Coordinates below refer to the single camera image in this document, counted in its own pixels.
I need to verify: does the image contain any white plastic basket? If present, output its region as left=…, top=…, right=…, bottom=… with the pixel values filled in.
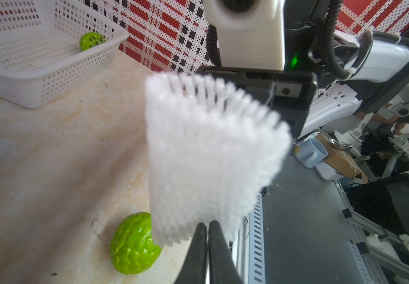
left=0, top=1, right=128, bottom=108

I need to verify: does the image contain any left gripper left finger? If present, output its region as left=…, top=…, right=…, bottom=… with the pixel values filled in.
left=175, top=223, right=208, bottom=284

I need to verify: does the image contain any green custard apple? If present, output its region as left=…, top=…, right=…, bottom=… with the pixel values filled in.
left=79, top=32, right=106, bottom=51
left=110, top=212, right=162, bottom=275

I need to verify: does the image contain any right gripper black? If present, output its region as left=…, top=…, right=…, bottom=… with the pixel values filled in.
left=196, top=66, right=318, bottom=138

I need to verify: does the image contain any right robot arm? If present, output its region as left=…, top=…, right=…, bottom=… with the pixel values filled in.
left=198, top=1, right=409, bottom=138

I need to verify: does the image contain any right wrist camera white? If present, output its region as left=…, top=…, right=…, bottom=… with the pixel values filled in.
left=203, top=1, right=286, bottom=71

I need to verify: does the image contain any brown cardboard box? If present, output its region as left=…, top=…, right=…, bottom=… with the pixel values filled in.
left=315, top=134, right=368, bottom=184

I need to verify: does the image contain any blue ceramic mug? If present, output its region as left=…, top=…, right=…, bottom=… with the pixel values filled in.
left=294, top=138, right=328, bottom=168

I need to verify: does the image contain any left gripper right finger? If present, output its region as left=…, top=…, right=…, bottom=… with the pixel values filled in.
left=208, top=221, right=243, bottom=284

